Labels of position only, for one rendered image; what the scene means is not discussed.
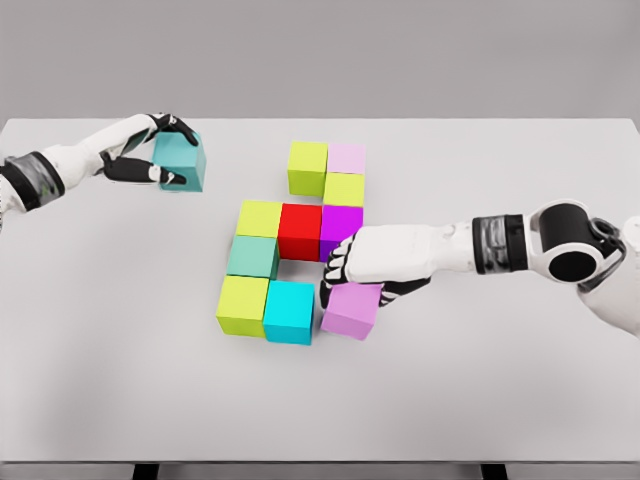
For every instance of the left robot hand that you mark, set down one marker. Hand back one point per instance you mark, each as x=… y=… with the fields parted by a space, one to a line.
x=131 y=133

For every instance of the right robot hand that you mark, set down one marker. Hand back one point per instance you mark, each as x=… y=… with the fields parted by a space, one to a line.
x=385 y=255

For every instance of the teal cube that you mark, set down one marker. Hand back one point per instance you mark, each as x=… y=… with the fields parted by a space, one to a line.
x=180 y=162

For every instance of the orchid purple cube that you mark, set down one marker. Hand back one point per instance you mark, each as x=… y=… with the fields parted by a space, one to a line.
x=352 y=310

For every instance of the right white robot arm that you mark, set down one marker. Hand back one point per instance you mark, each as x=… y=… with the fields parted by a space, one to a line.
x=550 y=245

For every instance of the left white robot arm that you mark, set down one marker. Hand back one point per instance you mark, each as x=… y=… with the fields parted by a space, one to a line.
x=55 y=162

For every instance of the vivid purple cube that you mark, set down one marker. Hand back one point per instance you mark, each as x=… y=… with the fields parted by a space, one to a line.
x=336 y=225

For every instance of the yellow-green cube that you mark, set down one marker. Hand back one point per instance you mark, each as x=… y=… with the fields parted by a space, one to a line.
x=306 y=167
x=343 y=189
x=242 y=305
x=258 y=218

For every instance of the red cube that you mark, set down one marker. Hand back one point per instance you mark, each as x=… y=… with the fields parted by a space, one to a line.
x=300 y=230

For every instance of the pale pink cube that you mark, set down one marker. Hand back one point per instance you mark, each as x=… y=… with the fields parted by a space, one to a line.
x=347 y=158

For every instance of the cyan cube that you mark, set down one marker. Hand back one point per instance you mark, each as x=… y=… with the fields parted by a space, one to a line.
x=290 y=312

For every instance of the sea green cube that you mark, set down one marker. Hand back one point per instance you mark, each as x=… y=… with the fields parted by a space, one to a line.
x=252 y=257

